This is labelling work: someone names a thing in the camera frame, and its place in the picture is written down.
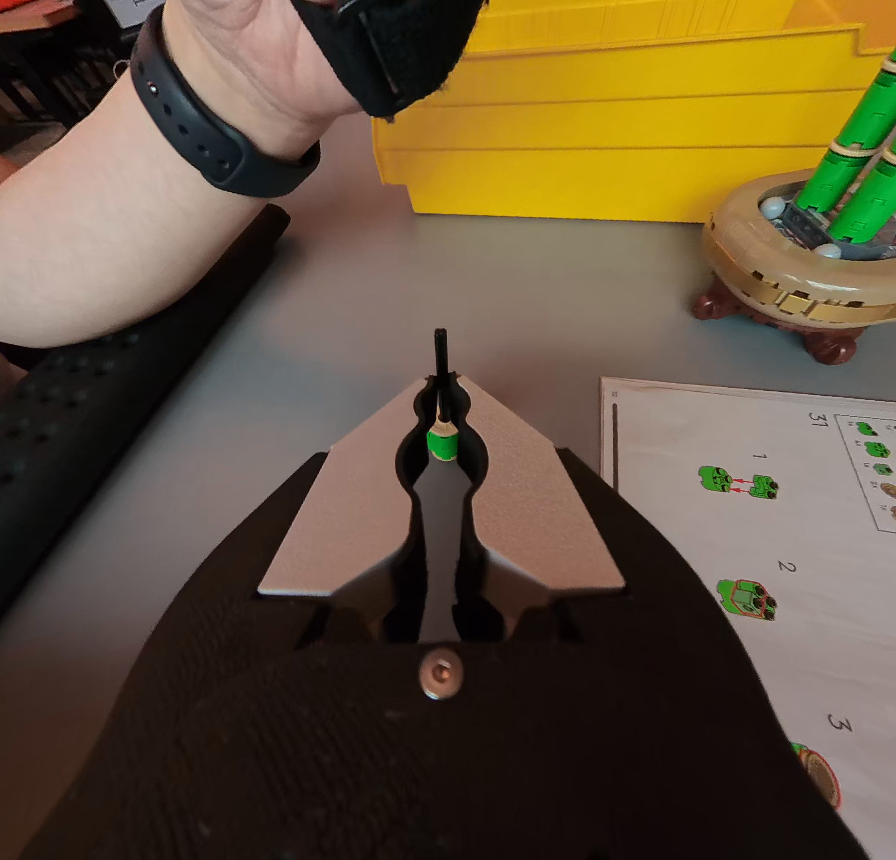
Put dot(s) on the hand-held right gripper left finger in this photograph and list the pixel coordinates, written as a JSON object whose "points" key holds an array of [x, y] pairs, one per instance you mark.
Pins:
{"points": [[336, 524]]}

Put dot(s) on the black axle with green brick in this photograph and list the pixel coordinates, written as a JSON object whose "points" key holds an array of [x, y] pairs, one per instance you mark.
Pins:
{"points": [[442, 444]]}

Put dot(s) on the open instruction booklet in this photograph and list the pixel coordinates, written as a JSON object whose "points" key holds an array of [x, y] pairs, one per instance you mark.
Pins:
{"points": [[700, 419]]}

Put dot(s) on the green bamboo brick model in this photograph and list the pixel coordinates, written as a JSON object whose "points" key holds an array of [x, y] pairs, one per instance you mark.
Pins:
{"points": [[770, 286]]}

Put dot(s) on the person's left forearm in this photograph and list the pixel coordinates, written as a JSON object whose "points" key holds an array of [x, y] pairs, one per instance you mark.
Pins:
{"points": [[105, 244]]}

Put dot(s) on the black studded edge pad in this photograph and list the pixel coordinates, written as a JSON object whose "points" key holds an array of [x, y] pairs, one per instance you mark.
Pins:
{"points": [[70, 398]]}

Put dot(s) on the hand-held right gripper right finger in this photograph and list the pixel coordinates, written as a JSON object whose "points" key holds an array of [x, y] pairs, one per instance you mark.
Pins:
{"points": [[546, 524]]}

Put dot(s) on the black wristband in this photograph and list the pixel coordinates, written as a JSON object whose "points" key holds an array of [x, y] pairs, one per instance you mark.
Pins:
{"points": [[189, 139]]}

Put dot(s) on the yellow plastic bin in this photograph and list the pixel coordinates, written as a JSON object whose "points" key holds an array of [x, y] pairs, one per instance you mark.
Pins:
{"points": [[595, 139]]}

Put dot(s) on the grey desk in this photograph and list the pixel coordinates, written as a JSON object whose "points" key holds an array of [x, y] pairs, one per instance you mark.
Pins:
{"points": [[490, 300]]}

